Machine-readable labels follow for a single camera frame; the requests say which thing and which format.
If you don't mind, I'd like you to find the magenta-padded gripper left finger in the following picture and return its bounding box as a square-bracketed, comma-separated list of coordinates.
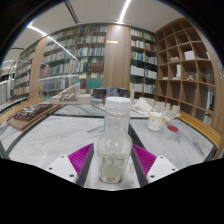
[44, 142, 98, 188]

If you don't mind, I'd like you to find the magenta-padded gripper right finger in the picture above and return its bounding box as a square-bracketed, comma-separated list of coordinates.
[129, 143, 180, 188]

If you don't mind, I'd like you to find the clear plastic bottle white cap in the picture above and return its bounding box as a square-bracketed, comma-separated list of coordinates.
[96, 96, 134, 185]

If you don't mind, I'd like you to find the flat round red coaster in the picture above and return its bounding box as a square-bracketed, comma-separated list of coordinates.
[166, 124, 180, 133]

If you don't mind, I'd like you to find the white mug yellow rim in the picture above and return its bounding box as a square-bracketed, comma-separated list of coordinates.
[146, 111, 167, 132]

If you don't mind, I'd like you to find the wooden slatted bench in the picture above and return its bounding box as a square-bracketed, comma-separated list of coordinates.
[178, 110, 223, 148]

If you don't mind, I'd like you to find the white sloped building model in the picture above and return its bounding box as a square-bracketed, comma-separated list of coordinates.
[49, 82, 93, 106]

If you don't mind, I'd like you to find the dark grey building model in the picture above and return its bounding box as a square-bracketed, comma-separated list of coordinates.
[92, 86, 130, 101]

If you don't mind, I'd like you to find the wooden cubby shelf unit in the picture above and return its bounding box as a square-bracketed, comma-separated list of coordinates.
[154, 17, 224, 129]

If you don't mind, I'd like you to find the wooden book shelf unit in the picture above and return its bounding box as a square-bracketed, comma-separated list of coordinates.
[9, 24, 108, 101]
[129, 27, 158, 98]

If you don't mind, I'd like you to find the linear ceiling light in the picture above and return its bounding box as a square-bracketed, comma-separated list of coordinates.
[117, 0, 133, 24]

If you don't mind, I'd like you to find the wall poster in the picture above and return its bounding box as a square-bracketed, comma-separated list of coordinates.
[217, 62, 224, 80]

